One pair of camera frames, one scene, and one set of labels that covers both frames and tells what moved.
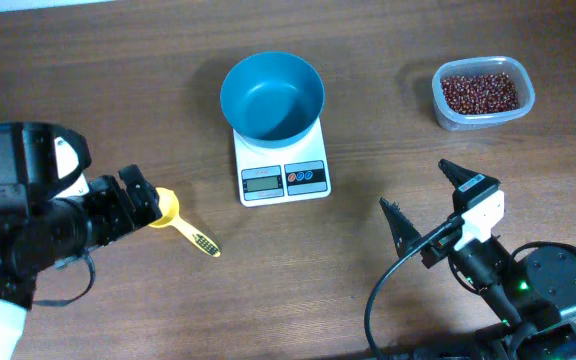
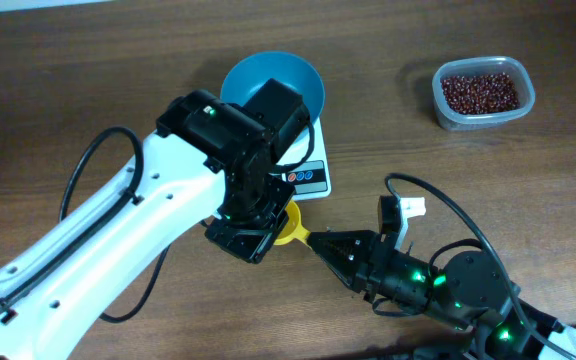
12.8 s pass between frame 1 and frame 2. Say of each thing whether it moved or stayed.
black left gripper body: moved
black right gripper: moved
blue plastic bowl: stayed
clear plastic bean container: stayed
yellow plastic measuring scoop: moved
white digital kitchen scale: stayed
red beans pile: stayed
